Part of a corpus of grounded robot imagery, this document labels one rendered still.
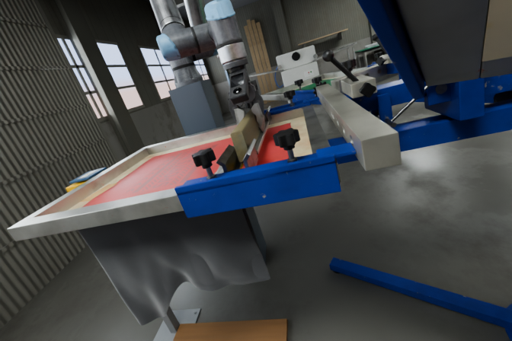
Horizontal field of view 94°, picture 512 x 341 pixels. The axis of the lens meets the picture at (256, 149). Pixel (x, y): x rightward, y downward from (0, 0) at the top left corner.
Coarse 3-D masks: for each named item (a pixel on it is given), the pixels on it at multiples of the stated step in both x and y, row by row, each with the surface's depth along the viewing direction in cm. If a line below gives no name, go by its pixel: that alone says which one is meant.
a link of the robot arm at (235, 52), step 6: (240, 42) 63; (222, 48) 63; (228, 48) 62; (234, 48) 62; (240, 48) 63; (222, 54) 64; (228, 54) 63; (234, 54) 63; (240, 54) 63; (246, 54) 66; (222, 60) 64; (228, 60) 63; (234, 60) 64
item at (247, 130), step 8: (248, 112) 73; (248, 120) 62; (256, 120) 70; (240, 128) 55; (248, 128) 59; (256, 128) 68; (232, 136) 53; (240, 136) 53; (248, 136) 57; (256, 136) 65; (240, 144) 54; (248, 144) 56; (240, 152) 55; (240, 160) 55
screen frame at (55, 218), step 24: (312, 120) 70; (168, 144) 105; (312, 144) 52; (120, 168) 91; (72, 192) 73; (168, 192) 50; (48, 216) 58; (72, 216) 53; (96, 216) 52; (120, 216) 51; (144, 216) 50
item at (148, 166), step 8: (272, 128) 90; (280, 128) 86; (288, 128) 83; (264, 136) 82; (272, 136) 79; (208, 144) 95; (216, 144) 91; (224, 144) 88; (232, 144) 85; (264, 144) 74; (176, 152) 98; (216, 152) 80; (152, 160) 97; (160, 160) 93; (136, 168) 92; (144, 168) 88; (152, 168) 85; (128, 176) 85
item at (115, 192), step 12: (264, 156) 64; (276, 156) 61; (288, 156) 59; (216, 168) 66; (120, 180) 82; (132, 180) 78; (108, 192) 74; (120, 192) 71; (144, 192) 65; (96, 204) 67
